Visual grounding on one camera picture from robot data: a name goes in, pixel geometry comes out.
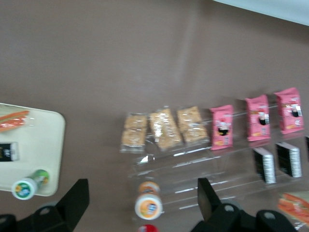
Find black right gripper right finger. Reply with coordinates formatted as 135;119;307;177
193;178;255;232

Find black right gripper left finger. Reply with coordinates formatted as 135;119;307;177
16;178;91;232

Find green gum bottle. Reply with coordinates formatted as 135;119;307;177
11;169;52;201

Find orange gum bottle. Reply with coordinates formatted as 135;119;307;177
134;181;163;221

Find beige plastic tray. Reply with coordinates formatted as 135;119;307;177
0;102;67;198

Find red gum bottle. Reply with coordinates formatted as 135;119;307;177
137;223;160;232

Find clear acrylic stepped shelf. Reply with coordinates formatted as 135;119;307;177
127;96;309;232

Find small black white box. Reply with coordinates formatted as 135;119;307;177
275;142;303;179
252;147;277;186

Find wrapped triangle sandwich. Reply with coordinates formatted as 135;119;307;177
277;191;309;225
0;105;31;134

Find pink snack pack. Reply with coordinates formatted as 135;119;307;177
244;94;271;143
209;104;235;151
273;87;305;135

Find small black packet gold print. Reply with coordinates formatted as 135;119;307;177
0;142;20;162

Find wrapped rice cracker bar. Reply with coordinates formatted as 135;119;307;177
149;108;184;152
120;112;148;154
176;105;211;144

